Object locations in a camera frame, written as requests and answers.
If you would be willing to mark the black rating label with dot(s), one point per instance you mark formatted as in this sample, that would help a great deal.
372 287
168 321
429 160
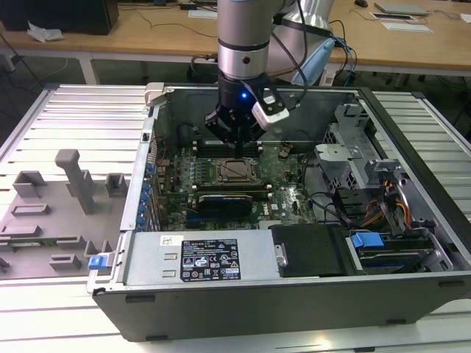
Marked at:
209 272

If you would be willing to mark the black computer mouse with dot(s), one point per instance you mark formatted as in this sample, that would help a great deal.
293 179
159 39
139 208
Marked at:
360 3

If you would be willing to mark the white crumpled paper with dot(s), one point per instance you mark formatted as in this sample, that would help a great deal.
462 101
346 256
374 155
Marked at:
44 33

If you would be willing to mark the black box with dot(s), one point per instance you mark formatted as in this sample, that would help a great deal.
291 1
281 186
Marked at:
55 14

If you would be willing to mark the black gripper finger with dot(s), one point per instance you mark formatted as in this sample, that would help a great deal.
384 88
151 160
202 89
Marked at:
254 139
221 127

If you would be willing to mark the grey parts rack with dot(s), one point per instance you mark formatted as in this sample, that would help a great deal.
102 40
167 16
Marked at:
55 220

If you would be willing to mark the green RAM stick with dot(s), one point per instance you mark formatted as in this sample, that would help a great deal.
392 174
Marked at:
33 242

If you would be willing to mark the CPU socket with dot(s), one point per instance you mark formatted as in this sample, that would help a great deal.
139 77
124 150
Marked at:
257 162

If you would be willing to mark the green motherboard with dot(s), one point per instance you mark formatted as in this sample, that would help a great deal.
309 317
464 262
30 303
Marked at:
287 206

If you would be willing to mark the white code sticker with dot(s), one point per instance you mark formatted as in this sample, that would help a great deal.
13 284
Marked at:
171 240

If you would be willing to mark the white paper sheet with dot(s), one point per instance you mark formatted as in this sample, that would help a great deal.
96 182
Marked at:
404 27
202 14

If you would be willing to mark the blue card retainer row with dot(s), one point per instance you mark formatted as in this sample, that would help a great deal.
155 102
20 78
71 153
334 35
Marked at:
146 189

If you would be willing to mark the blue case latch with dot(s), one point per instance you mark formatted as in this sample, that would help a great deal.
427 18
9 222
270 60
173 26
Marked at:
96 263

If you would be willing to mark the hard disk in blue carrier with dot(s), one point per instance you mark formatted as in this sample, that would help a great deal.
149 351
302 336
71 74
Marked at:
368 242

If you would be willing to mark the black graphics card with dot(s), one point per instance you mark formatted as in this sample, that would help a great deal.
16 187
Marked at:
224 206

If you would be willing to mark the black disk bay cover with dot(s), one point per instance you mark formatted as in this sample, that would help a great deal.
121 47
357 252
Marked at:
309 250

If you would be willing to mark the black power adapter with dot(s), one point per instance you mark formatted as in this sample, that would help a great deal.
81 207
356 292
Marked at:
187 6

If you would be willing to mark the dark grey PC case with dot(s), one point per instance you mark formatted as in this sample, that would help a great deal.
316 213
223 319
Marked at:
257 312

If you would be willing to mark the metal locking lever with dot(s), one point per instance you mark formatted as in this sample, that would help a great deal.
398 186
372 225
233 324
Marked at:
225 159
239 182

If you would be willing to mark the grey flat device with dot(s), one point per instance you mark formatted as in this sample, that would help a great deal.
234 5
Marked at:
401 8

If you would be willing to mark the wooden desk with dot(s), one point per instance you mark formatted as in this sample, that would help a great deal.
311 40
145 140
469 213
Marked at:
147 40

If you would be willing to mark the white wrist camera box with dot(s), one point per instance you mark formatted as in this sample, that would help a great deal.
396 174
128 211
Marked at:
272 114

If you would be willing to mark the grey power supply unit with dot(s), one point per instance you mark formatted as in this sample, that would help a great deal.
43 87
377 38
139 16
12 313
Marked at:
147 257

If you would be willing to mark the black RAM slot bank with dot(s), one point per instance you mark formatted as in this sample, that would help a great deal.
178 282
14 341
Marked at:
228 186
206 148

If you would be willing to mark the silver CPU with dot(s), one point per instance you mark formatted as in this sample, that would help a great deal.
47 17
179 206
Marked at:
235 172

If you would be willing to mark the silver metal drive cage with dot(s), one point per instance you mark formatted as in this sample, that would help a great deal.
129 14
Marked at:
338 154

